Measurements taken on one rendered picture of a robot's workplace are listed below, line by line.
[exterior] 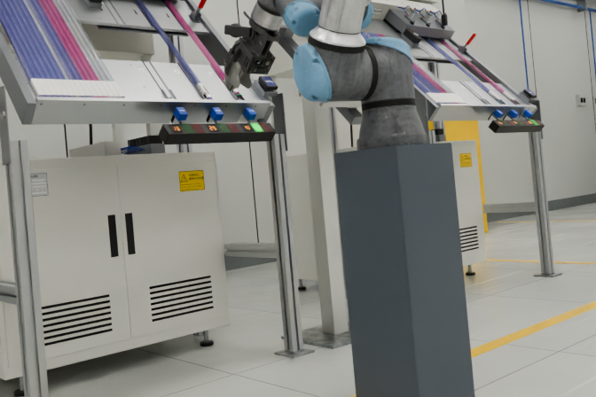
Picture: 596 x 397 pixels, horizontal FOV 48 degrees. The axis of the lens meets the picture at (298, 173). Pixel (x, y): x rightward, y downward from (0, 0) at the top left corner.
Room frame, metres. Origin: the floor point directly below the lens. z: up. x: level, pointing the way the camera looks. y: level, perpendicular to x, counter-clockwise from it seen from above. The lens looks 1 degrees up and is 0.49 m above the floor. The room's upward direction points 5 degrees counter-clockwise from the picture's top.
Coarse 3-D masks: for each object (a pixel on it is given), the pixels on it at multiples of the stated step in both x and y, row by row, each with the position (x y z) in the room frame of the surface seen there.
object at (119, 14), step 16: (80, 0) 1.93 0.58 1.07; (112, 0) 2.01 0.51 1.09; (128, 0) 2.05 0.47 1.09; (144, 0) 2.10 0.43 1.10; (160, 0) 2.14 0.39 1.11; (176, 0) 2.20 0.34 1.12; (80, 16) 1.86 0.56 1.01; (96, 16) 1.90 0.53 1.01; (112, 16) 1.94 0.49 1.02; (128, 16) 1.98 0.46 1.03; (144, 16) 2.02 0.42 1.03; (160, 16) 2.06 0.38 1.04; (144, 32) 2.04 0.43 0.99; (176, 32) 2.12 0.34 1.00; (208, 32) 2.12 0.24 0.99
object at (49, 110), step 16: (48, 112) 1.52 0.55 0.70; (64, 112) 1.55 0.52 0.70; (80, 112) 1.57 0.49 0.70; (96, 112) 1.60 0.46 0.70; (112, 112) 1.62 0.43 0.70; (128, 112) 1.65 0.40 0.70; (144, 112) 1.68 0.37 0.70; (160, 112) 1.71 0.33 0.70; (192, 112) 1.77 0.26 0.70; (208, 112) 1.81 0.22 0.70; (224, 112) 1.84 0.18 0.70; (240, 112) 1.88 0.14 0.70; (256, 112) 1.91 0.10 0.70
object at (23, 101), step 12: (0, 36) 1.61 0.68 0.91; (0, 48) 1.59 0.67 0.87; (0, 60) 1.59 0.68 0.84; (12, 60) 1.57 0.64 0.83; (0, 72) 1.60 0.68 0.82; (12, 72) 1.53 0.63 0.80; (12, 84) 1.54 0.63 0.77; (24, 84) 1.52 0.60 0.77; (12, 96) 1.54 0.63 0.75; (24, 96) 1.49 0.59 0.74; (24, 108) 1.49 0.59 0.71; (24, 120) 1.50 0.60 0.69
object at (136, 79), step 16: (112, 64) 1.76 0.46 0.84; (128, 64) 1.79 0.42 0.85; (144, 64) 1.82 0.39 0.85; (160, 64) 1.86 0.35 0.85; (176, 64) 1.90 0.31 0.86; (128, 80) 1.73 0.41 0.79; (144, 80) 1.76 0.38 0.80; (160, 80) 1.80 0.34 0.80; (176, 80) 1.83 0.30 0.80; (208, 80) 1.91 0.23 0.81; (128, 96) 1.68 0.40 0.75; (144, 96) 1.71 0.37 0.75; (160, 96) 1.74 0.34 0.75; (176, 96) 1.78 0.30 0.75; (192, 96) 1.81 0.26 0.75; (224, 96) 1.88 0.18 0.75; (256, 96) 1.96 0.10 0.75
